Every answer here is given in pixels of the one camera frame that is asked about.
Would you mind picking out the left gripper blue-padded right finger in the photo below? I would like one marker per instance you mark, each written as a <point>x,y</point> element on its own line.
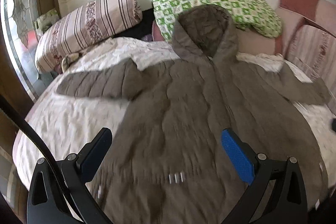
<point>276,191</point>

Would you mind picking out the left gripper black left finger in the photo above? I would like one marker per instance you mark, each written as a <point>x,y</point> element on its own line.
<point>58,194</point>

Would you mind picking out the olive hooded padded jacket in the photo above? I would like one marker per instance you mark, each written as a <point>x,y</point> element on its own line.
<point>166,163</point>

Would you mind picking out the white patterned bed quilt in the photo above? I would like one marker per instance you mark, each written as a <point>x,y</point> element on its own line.
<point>65,124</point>

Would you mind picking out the striped pink pillow at right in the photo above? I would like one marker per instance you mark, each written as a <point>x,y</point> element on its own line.
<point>313,51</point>

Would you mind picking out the striped floral pillow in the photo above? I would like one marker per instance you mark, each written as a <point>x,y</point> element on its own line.
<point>87,25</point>

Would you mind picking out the pink red folded blanket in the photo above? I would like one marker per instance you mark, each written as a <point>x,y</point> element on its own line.
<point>259,27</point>

